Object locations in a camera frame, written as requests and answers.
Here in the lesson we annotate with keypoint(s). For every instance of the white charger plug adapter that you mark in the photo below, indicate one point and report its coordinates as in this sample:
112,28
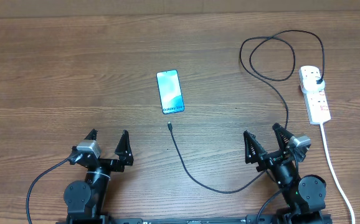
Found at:
310,85

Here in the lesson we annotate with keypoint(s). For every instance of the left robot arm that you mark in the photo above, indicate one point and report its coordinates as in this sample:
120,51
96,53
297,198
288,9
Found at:
85,198

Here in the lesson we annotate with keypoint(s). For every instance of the white power strip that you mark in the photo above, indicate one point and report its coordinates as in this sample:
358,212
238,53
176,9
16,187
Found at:
316,102

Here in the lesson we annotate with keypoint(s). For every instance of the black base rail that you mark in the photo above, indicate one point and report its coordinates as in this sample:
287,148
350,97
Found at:
249,219

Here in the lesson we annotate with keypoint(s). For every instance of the Samsung Galaxy smartphone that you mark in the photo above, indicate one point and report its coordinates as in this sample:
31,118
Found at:
170,92

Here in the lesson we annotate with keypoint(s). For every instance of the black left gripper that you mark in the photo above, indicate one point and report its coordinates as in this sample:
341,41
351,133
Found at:
125,157

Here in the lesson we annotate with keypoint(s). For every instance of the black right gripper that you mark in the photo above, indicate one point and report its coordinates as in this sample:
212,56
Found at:
268,159

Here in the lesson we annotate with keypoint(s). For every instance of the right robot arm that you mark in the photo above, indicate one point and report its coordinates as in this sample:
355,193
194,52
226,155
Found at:
304,196

